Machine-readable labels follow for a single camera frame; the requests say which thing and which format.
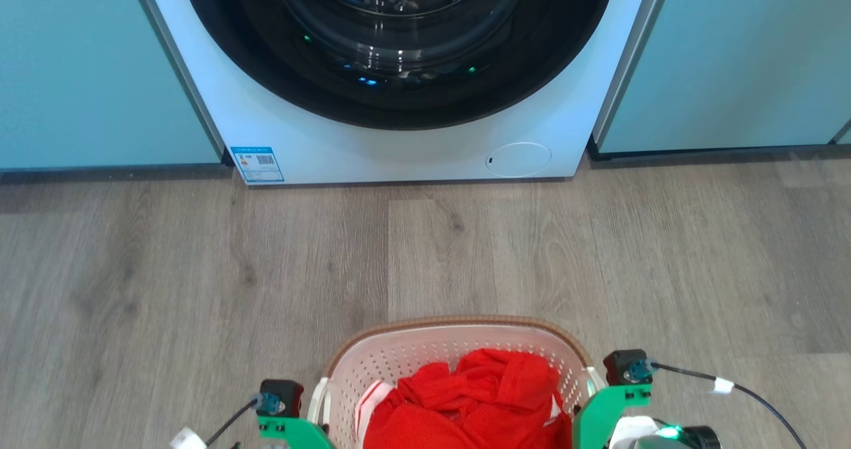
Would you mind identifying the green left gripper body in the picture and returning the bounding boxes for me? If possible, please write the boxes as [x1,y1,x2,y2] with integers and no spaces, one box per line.
[257,414,335,449]

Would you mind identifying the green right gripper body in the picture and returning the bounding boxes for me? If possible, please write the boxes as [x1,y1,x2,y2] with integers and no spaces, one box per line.
[572,383,653,449]

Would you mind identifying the white perforated laundry basket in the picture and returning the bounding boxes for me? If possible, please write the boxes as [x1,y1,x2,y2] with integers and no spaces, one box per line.
[307,315,607,449]

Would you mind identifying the white cloth with red stripes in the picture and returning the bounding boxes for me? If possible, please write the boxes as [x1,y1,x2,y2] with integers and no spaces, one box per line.
[354,380,400,444]

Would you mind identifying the red garment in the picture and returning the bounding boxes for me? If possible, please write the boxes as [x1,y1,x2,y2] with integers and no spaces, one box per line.
[363,348,573,449]

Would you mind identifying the round white filter cover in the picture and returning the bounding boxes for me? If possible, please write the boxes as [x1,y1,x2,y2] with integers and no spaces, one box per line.
[485,142,552,178]

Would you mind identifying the blue energy label sticker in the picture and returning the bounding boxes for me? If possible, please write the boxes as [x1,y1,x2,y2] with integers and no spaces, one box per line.
[230,146,285,184]

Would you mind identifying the white front-load washing machine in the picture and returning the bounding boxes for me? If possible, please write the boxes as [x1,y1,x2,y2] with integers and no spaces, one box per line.
[141,0,669,186]

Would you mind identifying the black round washer door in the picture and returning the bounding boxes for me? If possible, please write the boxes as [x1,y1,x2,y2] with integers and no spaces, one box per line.
[180,0,618,131]

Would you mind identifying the wide teal cabinet panel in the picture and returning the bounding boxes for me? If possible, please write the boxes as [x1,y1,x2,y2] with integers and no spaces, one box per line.
[588,0,851,161]

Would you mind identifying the teal cabinet with dark countertop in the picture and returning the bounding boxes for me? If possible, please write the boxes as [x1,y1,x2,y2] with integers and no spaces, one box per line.
[0,0,225,172]

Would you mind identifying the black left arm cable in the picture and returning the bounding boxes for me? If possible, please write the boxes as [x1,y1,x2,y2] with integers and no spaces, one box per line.
[170,396,264,449]

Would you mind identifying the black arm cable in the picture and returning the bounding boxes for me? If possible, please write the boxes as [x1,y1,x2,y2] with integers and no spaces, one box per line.
[650,362,809,449]
[170,396,264,449]

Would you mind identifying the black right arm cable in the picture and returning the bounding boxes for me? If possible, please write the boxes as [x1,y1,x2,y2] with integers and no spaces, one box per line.
[650,362,809,449]

